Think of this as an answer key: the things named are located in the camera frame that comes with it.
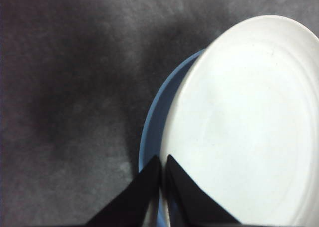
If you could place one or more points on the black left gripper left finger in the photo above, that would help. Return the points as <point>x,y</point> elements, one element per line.
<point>134,202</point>

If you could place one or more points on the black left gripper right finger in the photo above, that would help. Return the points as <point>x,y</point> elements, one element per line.
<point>194,202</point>

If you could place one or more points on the white round plate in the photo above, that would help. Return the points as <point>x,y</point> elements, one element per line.
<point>249,124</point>

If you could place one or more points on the blue round plate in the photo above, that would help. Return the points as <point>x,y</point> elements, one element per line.
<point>160,107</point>

